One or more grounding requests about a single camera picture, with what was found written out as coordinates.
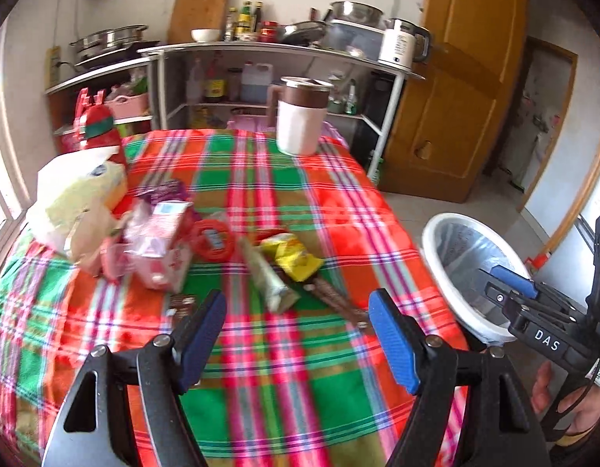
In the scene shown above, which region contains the pink strawberry milk carton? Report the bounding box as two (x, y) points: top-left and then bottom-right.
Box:
(124, 199), (193, 293)

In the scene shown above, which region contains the green grey snack wrapper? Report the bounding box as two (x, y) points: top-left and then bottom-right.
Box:
(238, 236), (300, 314)

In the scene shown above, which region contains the red lid jelly cup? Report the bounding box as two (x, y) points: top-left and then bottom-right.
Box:
(189, 218), (235, 263)

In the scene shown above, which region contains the brown chocolate wrapper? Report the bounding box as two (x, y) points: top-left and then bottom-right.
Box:
(302, 276), (372, 332)

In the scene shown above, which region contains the yellow snack wrapper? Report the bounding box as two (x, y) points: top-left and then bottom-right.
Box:
(259, 232), (323, 283)

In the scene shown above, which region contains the purple plum snack bag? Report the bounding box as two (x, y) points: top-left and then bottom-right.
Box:
(137, 179), (190, 207)

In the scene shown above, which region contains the white trash bin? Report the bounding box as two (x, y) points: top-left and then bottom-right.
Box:
(421, 213), (530, 345)

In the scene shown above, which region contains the person right hand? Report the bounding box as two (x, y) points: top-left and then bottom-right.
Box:
(531, 362), (600, 435)

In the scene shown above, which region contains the wooden door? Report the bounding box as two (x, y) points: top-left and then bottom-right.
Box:
(379, 0), (528, 202)

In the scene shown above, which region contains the plaid tablecloth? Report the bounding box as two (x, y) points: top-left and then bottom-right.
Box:
(0, 130), (465, 466)

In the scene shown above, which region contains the tissue pack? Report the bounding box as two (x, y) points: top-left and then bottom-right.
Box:
(26, 146), (127, 263)

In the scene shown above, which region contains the red water bottle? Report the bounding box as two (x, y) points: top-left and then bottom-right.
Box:
(73, 88), (127, 167)

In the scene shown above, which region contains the pink basket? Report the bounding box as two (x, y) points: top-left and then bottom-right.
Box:
(105, 93), (149, 119)

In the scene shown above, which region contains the white electric kettle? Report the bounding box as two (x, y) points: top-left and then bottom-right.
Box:
(378, 18), (432, 68)

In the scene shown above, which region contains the white brown pitcher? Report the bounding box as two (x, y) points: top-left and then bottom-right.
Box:
(266, 76), (333, 156)

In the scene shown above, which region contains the clear storage box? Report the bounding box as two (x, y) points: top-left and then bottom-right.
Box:
(320, 19), (383, 61)

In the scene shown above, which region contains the white oil jug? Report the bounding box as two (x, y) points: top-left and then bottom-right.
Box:
(240, 61), (274, 104)

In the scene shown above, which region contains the white metal shelf rack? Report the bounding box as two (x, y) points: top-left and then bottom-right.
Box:
(46, 41), (420, 181)

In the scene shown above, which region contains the steel bowl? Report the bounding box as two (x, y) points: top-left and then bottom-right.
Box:
(323, 0), (384, 30)

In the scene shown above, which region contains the frying pan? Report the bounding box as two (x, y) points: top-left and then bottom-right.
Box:
(277, 7), (326, 46)

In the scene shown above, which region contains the steel steamer pot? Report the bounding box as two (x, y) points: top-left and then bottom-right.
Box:
(70, 24), (148, 62)

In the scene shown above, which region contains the power strip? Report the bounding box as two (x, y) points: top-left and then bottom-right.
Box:
(45, 46), (61, 89)

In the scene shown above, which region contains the white bowl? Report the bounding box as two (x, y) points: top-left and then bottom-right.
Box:
(191, 28), (220, 43)

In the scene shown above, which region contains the green label sauce bottle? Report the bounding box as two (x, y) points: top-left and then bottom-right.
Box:
(235, 0), (253, 40)

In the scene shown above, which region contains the wooden cutting board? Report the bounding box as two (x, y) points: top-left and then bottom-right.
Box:
(167, 0), (228, 44)

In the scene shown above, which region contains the dark soy sauce bottle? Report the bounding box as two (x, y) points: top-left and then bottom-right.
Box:
(251, 1), (263, 33)

